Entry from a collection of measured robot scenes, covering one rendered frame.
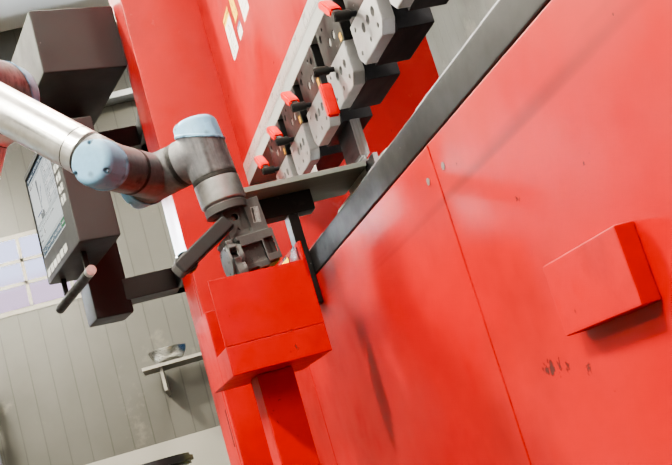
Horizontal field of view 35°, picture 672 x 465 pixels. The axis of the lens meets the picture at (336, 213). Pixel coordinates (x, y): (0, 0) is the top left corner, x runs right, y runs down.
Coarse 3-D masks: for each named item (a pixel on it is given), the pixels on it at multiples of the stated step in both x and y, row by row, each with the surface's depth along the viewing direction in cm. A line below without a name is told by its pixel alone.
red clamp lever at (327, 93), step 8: (312, 72) 190; (320, 72) 189; (328, 72) 190; (320, 80) 189; (320, 88) 189; (328, 88) 189; (328, 96) 188; (328, 104) 188; (336, 104) 188; (328, 112) 188; (336, 112) 188
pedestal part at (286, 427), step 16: (288, 368) 167; (256, 384) 167; (272, 384) 166; (288, 384) 166; (256, 400) 170; (272, 400) 165; (288, 400) 165; (272, 416) 164; (288, 416) 165; (304, 416) 165; (272, 432) 164; (288, 432) 164; (304, 432) 165; (272, 448) 166; (288, 448) 163; (304, 448) 164; (288, 464) 163; (304, 464) 163
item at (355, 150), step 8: (352, 120) 200; (344, 128) 204; (352, 128) 200; (360, 128) 200; (344, 136) 205; (352, 136) 201; (360, 136) 200; (344, 144) 207; (352, 144) 202; (360, 144) 199; (344, 152) 208; (352, 152) 203; (360, 152) 199; (368, 152) 199; (352, 160) 204; (360, 160) 202
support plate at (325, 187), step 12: (336, 168) 193; (348, 168) 193; (360, 168) 195; (276, 180) 189; (288, 180) 190; (300, 180) 190; (312, 180) 193; (324, 180) 195; (336, 180) 198; (348, 180) 201; (252, 192) 189; (264, 192) 191; (276, 192) 194; (288, 192) 196; (312, 192) 201; (324, 192) 204; (336, 192) 207
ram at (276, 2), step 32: (224, 0) 265; (256, 0) 235; (288, 0) 211; (320, 0) 191; (224, 32) 274; (256, 32) 241; (288, 32) 216; (224, 64) 283; (256, 64) 248; (224, 96) 292; (256, 96) 255; (256, 128) 263
